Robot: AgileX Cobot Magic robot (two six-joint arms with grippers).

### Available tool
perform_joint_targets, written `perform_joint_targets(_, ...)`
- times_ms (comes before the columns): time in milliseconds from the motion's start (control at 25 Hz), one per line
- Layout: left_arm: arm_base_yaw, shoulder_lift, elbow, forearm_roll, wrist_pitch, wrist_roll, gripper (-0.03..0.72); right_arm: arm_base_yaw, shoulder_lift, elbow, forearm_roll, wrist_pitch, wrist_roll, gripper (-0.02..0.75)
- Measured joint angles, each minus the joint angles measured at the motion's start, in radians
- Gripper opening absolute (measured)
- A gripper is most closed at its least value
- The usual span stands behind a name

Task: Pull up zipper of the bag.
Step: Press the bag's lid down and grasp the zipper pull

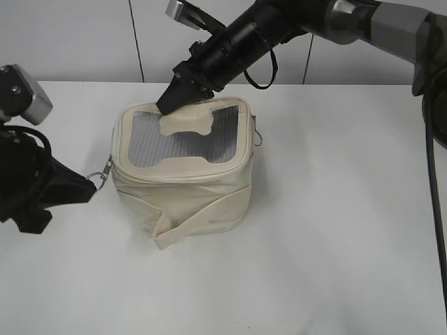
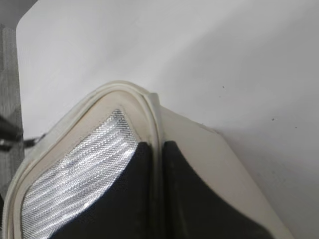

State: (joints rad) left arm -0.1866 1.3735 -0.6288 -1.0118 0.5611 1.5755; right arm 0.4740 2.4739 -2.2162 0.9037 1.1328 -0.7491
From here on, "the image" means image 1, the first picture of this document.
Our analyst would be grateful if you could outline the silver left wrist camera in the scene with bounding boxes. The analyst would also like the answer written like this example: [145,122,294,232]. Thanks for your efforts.
[1,64,53,126]

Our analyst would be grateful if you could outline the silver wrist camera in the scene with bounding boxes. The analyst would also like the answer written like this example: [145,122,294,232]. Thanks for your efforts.
[1,64,53,126]
[166,0,207,30]

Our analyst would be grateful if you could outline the silver ring zipper pull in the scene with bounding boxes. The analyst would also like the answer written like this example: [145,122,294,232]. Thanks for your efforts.
[86,155,113,191]

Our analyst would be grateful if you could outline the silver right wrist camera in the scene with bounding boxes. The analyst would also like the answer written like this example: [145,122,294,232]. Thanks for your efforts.
[166,0,207,30]

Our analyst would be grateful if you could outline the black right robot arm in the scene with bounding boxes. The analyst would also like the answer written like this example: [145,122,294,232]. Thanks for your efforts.
[157,1,446,144]

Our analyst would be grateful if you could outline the cream canvas zipper bag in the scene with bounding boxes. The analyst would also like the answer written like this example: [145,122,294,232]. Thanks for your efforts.
[110,98,256,250]

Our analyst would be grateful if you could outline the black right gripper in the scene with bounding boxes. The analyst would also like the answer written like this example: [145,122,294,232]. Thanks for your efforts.
[156,10,276,114]

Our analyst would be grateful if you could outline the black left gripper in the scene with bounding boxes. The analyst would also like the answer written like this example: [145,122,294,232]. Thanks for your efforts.
[1,126,97,234]

